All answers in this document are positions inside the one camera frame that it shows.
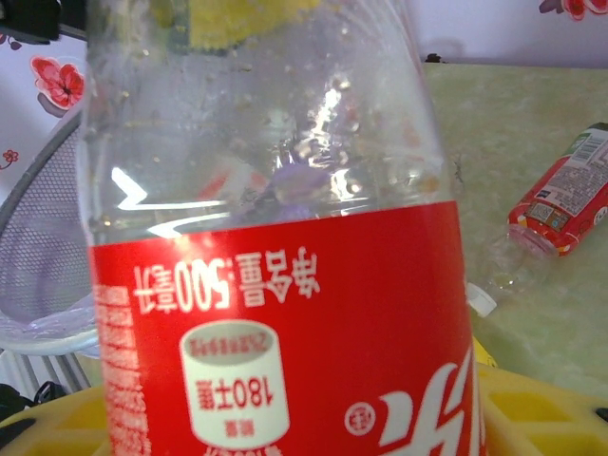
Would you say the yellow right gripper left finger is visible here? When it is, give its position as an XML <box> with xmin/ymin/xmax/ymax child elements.
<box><xmin>0</xmin><ymin>384</ymin><xmax>113</xmax><ymax>456</ymax></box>

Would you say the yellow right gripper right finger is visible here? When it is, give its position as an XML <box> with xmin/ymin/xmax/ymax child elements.
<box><xmin>474</xmin><ymin>341</ymin><xmax>608</xmax><ymax>456</ymax></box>

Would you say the translucent grey plastic bin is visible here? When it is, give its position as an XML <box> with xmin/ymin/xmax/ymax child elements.
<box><xmin>0</xmin><ymin>111</ymin><xmax>104</xmax><ymax>355</ymax></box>

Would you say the clear bottle with white cap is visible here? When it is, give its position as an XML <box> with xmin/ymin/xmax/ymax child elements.
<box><xmin>467</xmin><ymin>122</ymin><xmax>608</xmax><ymax>318</ymax></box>

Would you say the clear bottle with red label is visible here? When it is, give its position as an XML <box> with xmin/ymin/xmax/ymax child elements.
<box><xmin>78</xmin><ymin>0</ymin><xmax>490</xmax><ymax>456</ymax></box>

